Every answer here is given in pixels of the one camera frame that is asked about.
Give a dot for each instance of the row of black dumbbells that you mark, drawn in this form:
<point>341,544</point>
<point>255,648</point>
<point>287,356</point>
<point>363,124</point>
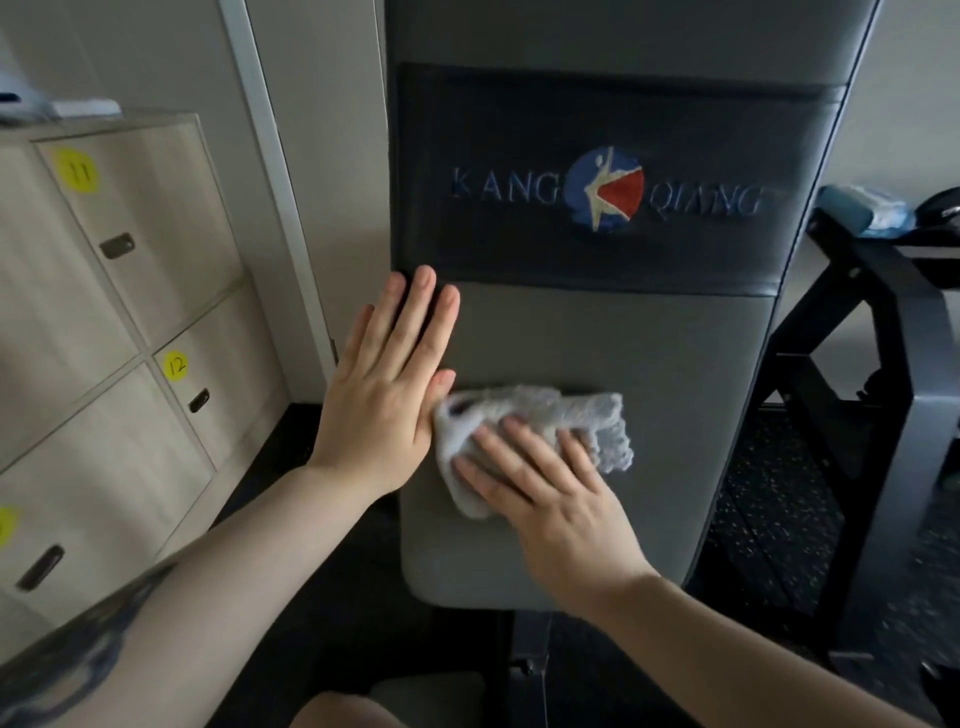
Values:
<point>941,206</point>

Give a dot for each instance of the white door frame strip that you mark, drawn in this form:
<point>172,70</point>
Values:
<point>262,112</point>

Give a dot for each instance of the black dumbbell rack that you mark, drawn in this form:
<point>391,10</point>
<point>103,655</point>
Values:
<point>922,375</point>

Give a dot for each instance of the grey microfibre cloth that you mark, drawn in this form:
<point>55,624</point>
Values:
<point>540,409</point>

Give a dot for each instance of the person's right hand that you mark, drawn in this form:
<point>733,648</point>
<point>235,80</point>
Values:
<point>577,532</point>

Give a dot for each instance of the grey backrest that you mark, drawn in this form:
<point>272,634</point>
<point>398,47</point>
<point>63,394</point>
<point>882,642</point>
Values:
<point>637,345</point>

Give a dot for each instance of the person's right leg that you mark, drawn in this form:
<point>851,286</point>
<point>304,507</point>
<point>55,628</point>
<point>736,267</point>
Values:
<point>345,712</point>

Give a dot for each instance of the person's left hand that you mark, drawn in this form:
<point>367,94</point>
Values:
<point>382,405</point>

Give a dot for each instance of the blue wet wipes pack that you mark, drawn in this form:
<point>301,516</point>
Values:
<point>862,210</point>

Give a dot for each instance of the white rounded device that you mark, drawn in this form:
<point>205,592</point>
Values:
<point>19,105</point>

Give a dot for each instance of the light grey seat base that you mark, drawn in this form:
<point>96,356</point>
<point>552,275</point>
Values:
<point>435,701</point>

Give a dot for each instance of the person's left forearm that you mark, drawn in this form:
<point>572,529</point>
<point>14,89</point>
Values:
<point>225,600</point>

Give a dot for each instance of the person's right forearm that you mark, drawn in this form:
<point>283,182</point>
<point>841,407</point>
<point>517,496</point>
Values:
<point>735,667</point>

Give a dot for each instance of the beige locker cabinet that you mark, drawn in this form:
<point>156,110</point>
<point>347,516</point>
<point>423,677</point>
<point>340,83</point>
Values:
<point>75,315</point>

